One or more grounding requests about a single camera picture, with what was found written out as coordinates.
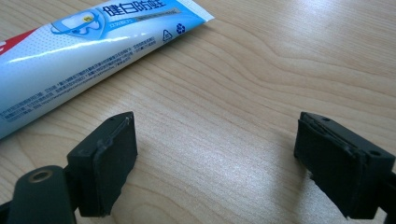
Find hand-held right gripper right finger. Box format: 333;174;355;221
293;111;396;219

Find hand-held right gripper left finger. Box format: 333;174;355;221
66;111;138;217

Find blue white toothpaste tube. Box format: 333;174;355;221
0;0;215;141

